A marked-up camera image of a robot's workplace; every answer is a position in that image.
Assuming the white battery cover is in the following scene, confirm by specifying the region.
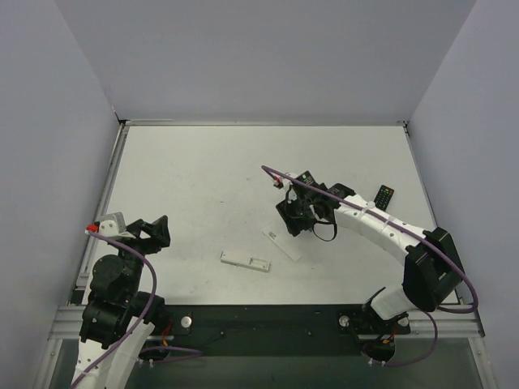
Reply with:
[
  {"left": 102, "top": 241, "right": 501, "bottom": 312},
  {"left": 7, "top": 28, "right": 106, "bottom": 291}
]
[{"left": 262, "top": 228, "right": 303, "bottom": 262}]

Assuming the white remote control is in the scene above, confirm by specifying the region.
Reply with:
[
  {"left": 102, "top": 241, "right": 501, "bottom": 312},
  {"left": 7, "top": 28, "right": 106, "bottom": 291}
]
[{"left": 220, "top": 251, "right": 271, "bottom": 273}]

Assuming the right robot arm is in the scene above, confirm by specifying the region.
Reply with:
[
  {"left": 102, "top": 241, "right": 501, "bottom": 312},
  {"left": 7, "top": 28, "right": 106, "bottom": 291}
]
[{"left": 276, "top": 183, "right": 461, "bottom": 321}]

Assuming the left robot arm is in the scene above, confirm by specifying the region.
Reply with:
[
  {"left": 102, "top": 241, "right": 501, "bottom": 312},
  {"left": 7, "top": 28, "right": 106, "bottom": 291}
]
[{"left": 71, "top": 212, "right": 171, "bottom": 388}]

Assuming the black tv remote control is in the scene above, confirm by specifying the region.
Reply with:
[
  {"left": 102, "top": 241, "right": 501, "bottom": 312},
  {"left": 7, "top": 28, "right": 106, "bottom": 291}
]
[{"left": 374, "top": 185, "right": 395, "bottom": 211}]

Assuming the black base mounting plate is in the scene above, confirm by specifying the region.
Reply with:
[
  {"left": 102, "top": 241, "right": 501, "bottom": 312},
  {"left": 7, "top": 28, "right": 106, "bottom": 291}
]
[{"left": 147, "top": 304, "right": 410, "bottom": 357}]

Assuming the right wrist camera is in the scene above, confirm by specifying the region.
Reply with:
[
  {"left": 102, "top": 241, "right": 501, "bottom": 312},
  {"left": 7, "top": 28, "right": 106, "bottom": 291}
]
[{"left": 281, "top": 171, "right": 319, "bottom": 189}]

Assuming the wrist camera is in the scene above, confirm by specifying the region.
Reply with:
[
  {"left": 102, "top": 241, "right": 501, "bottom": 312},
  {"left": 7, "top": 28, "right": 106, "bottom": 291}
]
[
  {"left": 281, "top": 171, "right": 319, "bottom": 189},
  {"left": 99, "top": 212, "right": 127, "bottom": 238}
]

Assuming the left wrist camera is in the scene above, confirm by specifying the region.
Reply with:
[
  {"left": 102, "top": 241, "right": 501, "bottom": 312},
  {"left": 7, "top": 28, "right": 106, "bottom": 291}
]
[{"left": 99, "top": 212, "right": 127, "bottom": 238}]

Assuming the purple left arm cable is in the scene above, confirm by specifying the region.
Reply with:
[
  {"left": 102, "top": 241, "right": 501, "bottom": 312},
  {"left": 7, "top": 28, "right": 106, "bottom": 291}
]
[{"left": 71, "top": 230, "right": 204, "bottom": 389}]

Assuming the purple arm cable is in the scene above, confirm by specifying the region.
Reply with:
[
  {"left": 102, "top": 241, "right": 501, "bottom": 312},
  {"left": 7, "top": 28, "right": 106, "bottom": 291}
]
[
  {"left": 71, "top": 230, "right": 204, "bottom": 389},
  {"left": 261, "top": 165, "right": 479, "bottom": 368}
]

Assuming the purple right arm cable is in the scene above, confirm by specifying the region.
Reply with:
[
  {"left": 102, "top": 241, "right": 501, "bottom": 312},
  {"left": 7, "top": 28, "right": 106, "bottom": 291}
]
[{"left": 261, "top": 165, "right": 479, "bottom": 368}]

